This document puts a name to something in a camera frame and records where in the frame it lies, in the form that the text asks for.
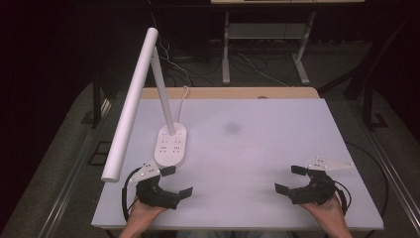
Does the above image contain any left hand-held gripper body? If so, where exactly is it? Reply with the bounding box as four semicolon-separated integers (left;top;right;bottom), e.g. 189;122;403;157
128;160;181;210

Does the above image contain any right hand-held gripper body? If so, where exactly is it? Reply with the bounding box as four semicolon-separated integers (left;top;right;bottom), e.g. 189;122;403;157
286;160;355;206

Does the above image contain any person's left hand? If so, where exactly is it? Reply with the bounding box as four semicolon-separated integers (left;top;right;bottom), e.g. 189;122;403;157
126;197;168;230

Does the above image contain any person's right hand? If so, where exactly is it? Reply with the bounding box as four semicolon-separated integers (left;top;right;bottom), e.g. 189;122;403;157
298;193;347;230

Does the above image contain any white table mat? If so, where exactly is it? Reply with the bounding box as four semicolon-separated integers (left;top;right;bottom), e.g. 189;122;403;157
91;97;385;231

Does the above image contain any white desk lamp with sockets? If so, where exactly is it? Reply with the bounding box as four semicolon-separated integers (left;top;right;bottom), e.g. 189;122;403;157
100;27;188;183

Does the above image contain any black metal stand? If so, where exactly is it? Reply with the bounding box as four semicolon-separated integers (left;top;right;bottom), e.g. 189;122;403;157
90;73;104;131
316;14;414;132

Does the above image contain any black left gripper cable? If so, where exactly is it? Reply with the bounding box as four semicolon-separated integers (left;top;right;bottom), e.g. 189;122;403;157
121;166;144;223

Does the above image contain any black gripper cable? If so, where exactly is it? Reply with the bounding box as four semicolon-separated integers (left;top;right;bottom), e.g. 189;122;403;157
332;179;353;216
121;166;144;223

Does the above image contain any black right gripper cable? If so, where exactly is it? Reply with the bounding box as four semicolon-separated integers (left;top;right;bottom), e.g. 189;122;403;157
332;179;353;216

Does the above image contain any thin black cable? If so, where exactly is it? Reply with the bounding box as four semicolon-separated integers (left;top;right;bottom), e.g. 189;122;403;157
344;141;390;220

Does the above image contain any white lamp cable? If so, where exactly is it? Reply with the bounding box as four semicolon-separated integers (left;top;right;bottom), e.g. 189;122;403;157
174;84;190;125

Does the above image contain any white floor cable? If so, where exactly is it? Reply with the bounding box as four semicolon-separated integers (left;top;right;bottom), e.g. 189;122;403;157
237;52;289;88

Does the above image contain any grey metal desk frame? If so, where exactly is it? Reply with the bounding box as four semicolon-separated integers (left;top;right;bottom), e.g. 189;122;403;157
210;0;366;86

